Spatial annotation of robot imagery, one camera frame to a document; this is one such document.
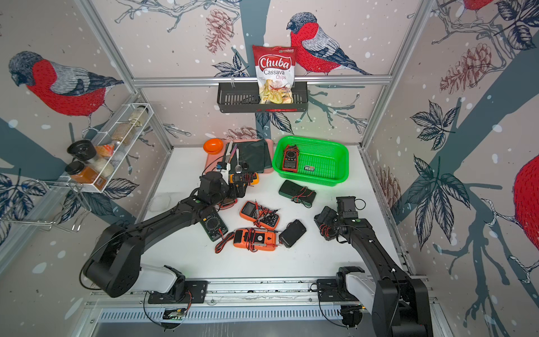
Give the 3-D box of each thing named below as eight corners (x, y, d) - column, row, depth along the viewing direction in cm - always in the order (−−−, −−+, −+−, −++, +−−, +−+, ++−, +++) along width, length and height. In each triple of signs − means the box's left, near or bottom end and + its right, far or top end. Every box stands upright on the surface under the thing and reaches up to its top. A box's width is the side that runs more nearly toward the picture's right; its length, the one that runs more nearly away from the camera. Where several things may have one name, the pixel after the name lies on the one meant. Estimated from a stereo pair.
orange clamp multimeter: (233, 251, 84) (231, 248, 81) (235, 231, 89) (234, 228, 86) (276, 250, 84) (276, 248, 81) (276, 231, 89) (276, 228, 86)
